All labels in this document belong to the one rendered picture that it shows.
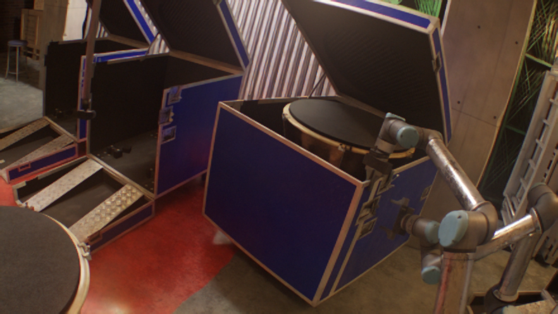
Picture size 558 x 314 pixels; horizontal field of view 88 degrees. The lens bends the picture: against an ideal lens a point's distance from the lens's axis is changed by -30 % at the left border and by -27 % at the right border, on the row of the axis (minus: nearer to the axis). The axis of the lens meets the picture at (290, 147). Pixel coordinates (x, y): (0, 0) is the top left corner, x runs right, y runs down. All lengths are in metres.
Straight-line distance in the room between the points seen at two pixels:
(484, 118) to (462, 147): 0.30
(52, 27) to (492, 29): 5.00
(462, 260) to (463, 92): 1.87
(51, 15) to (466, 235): 5.14
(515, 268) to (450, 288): 0.66
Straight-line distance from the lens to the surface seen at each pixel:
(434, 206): 3.13
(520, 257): 1.78
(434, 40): 1.87
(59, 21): 5.17
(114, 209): 2.68
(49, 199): 2.91
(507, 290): 1.88
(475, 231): 1.20
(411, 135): 1.58
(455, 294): 1.21
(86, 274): 1.23
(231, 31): 2.85
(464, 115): 2.92
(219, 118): 2.32
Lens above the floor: 1.63
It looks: 21 degrees down
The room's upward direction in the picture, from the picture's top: 14 degrees clockwise
